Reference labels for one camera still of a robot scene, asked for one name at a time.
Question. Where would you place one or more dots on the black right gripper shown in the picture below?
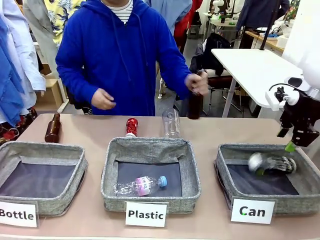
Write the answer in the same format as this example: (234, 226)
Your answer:
(303, 117)

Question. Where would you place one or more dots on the crushed black silver can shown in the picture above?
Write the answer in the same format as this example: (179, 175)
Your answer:
(271, 163)

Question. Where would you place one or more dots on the brown glass bottle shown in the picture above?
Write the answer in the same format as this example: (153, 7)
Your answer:
(195, 106)
(53, 130)

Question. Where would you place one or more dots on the large clear plastic bottle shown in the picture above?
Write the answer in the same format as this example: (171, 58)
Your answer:
(171, 125)

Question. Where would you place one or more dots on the crushed red can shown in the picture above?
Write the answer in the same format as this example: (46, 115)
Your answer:
(132, 127)

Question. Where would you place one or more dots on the blue-sleeved left forearm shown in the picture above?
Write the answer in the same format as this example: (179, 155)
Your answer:
(176, 75)

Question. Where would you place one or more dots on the blue-sleeved right forearm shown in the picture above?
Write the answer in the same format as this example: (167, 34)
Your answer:
(75, 80)

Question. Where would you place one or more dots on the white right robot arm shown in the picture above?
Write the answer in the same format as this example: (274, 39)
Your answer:
(302, 37)

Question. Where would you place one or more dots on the grey fabric basket labelled Can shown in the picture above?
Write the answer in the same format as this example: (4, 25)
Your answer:
(292, 203)

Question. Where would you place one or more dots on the white Can label card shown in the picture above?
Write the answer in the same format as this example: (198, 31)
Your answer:
(252, 212)

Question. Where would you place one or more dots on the grey fabric basket labelled Plastic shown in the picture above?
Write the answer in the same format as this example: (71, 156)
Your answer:
(150, 203)

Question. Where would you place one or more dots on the grey fabric basket labelled Bottle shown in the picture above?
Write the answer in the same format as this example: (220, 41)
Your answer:
(45, 203)

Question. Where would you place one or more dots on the person's left hand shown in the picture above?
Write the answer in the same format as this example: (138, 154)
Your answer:
(197, 82)

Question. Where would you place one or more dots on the person's right hand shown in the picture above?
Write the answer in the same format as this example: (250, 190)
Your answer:
(103, 99)

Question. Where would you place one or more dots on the white background table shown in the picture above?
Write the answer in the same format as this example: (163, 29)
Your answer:
(252, 72)

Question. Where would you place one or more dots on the brown seat chair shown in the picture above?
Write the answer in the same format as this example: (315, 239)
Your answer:
(222, 82)

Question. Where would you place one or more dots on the wooden background desk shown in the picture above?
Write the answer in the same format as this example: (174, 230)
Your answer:
(270, 41)

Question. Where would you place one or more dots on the black jacket on chair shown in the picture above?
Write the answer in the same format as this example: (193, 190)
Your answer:
(212, 55)

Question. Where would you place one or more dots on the black vertical pole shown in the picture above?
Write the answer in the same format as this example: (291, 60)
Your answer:
(267, 25)

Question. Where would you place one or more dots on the hanging navy jacket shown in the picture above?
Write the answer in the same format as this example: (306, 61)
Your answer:
(260, 13)

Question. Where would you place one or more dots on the crushed bottle with blue cap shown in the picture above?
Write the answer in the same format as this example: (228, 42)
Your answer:
(142, 186)

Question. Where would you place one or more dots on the person in red top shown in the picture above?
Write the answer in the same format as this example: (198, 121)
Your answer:
(183, 27)

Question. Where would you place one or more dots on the white Plastic label card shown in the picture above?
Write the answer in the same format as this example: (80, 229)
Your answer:
(146, 214)

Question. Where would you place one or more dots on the person in light blue shirt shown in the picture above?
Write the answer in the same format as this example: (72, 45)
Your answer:
(170, 12)

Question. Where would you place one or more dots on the person in blue hoodie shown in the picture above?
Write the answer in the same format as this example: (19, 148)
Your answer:
(125, 57)

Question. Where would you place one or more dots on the wooden shelf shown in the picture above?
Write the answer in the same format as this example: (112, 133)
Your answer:
(52, 92)

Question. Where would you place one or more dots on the yellow floral shirt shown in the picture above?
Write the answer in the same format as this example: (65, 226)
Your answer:
(62, 17)

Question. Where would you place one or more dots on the hanging grey coat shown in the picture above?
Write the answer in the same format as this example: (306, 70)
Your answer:
(41, 27)

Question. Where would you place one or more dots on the red floral cloth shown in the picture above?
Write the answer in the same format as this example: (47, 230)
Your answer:
(15, 130)

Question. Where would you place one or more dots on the hanging white coat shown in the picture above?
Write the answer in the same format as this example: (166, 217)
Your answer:
(23, 57)

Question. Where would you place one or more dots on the white Bottle label card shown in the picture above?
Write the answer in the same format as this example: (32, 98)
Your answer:
(17, 214)

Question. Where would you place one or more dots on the hanging blue cloth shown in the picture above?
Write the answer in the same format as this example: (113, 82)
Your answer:
(8, 82)

